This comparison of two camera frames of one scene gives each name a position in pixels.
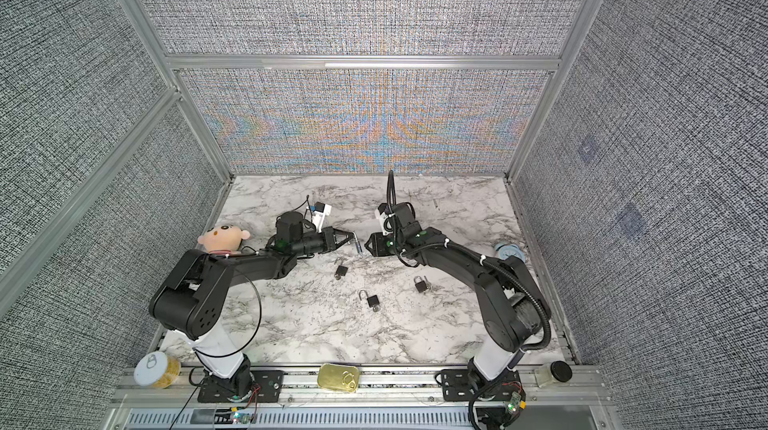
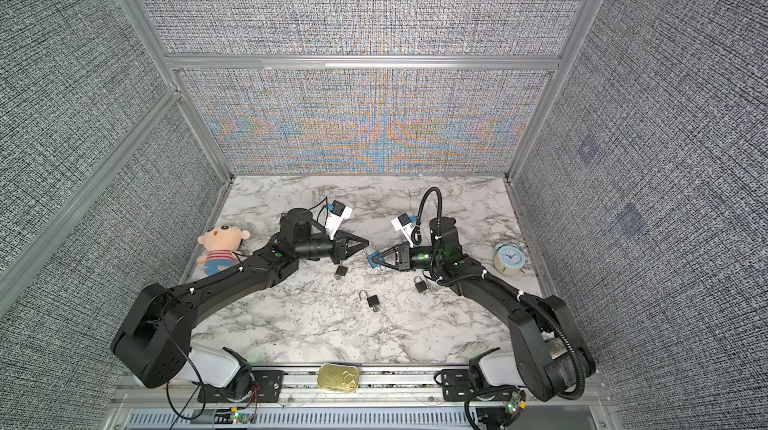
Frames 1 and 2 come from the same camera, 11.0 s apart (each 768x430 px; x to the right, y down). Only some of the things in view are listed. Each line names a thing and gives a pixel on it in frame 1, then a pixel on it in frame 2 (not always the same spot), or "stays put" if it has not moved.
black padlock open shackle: (372, 300) stays put
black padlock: (421, 286) stays put
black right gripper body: (382, 245) -> (405, 258)
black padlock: (341, 270) stays put
